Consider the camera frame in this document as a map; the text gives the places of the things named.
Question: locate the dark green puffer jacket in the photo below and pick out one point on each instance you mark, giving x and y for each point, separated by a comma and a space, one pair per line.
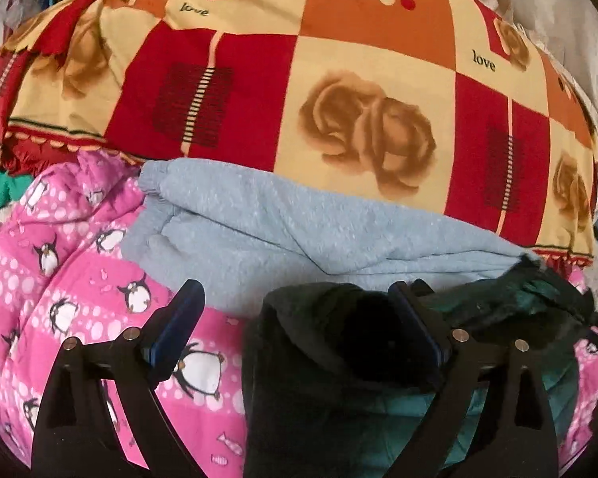
479, 380

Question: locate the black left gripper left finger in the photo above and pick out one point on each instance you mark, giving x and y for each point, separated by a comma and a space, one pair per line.
99, 415

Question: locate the pink penguin blanket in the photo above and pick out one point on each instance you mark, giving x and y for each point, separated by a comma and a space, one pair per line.
63, 274

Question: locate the red orange rose quilt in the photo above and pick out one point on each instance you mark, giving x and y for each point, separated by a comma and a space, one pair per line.
435, 104

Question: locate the grey folded sweatshirt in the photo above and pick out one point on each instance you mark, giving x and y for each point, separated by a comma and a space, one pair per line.
242, 233

